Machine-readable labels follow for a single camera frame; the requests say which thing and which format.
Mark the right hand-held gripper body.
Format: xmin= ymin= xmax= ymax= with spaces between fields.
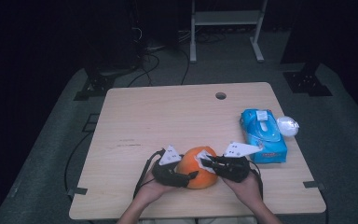
xmin=216 ymin=141 xmax=264 ymax=184

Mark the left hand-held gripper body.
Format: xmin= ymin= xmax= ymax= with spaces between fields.
xmin=151 ymin=144 xmax=185 ymax=189

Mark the orange round soft toy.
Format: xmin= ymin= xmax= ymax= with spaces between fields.
xmin=174 ymin=146 xmax=219 ymax=190

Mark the white wet wipe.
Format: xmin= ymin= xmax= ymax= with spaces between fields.
xmin=195 ymin=149 xmax=217 ymax=175

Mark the person's left hand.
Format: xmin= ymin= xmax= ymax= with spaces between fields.
xmin=134 ymin=170 xmax=177 ymax=205

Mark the person's right hand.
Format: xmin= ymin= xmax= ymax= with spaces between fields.
xmin=221 ymin=171 xmax=264 ymax=210

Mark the blue wet wipes pack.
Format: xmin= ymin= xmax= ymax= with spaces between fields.
xmin=240 ymin=107 xmax=289 ymax=164

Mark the grey tape strip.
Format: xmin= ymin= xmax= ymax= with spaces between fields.
xmin=302 ymin=180 xmax=327 ymax=191
xmin=66 ymin=187 xmax=89 ymax=198

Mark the black stand base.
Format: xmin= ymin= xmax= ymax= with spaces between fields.
xmin=73 ymin=72 xmax=117 ymax=102
xmin=282 ymin=62 xmax=334 ymax=97

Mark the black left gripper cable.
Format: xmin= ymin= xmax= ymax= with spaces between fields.
xmin=132 ymin=148 xmax=166 ymax=201

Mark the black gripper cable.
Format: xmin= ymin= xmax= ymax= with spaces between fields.
xmin=132 ymin=148 xmax=166 ymax=201
xmin=247 ymin=160 xmax=265 ymax=201

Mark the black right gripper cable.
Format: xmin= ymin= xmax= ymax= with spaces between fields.
xmin=247 ymin=160 xmax=265 ymax=201

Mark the black floor cable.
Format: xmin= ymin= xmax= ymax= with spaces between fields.
xmin=62 ymin=130 xmax=93 ymax=195
xmin=127 ymin=50 xmax=161 ymax=89
xmin=179 ymin=48 xmax=191 ymax=86

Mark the white metal stand frame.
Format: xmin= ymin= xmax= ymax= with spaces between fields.
xmin=189 ymin=0 xmax=269 ymax=64

